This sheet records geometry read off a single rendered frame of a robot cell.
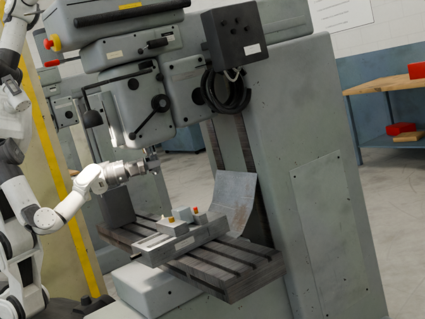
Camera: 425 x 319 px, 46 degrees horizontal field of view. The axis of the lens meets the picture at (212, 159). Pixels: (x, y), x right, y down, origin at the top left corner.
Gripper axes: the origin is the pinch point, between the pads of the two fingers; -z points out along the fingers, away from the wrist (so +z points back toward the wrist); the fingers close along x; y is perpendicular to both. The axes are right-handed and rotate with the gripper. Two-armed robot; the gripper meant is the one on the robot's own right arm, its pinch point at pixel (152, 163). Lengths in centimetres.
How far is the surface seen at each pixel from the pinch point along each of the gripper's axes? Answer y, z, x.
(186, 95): -22.6, -19.6, -4.0
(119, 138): -13.4, 9.4, -6.6
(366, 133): 103, -264, 427
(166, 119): -16.1, -9.8, -6.4
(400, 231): 121, -158, 143
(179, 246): 28.4, -2.1, -22.7
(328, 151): 16, -74, 9
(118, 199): 19.1, 21.8, 39.7
